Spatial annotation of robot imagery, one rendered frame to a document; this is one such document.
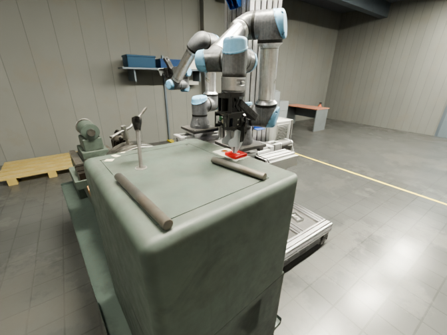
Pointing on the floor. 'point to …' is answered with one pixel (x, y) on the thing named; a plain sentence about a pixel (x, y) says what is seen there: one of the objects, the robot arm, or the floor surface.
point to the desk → (319, 114)
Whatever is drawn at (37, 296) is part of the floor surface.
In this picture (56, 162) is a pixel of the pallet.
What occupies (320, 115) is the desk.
